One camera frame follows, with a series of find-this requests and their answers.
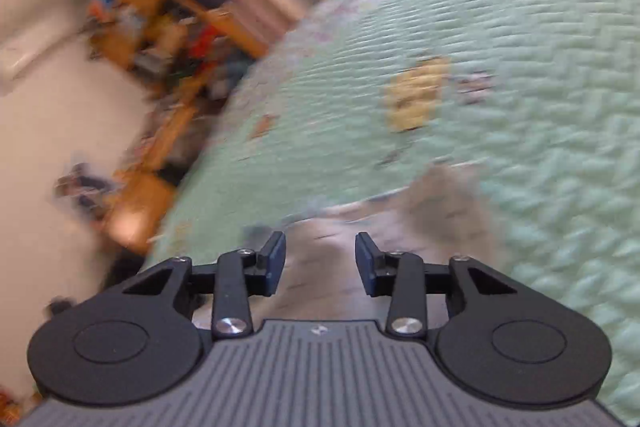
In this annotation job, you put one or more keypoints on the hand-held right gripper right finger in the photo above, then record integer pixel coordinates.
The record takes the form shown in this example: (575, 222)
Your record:
(366, 258)

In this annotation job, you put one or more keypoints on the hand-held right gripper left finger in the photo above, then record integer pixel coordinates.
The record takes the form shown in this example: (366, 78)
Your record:
(274, 258)

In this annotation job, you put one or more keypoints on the green quilted bedspread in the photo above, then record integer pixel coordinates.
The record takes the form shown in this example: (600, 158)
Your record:
(500, 57)

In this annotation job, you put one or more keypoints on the white star-print shirt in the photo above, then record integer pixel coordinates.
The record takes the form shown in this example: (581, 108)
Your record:
(440, 207)

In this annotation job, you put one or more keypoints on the wooden desk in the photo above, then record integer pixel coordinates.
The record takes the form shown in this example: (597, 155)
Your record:
(145, 202)

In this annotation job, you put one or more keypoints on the wooden bookshelf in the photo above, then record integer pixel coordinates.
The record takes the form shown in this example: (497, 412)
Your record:
(160, 22)

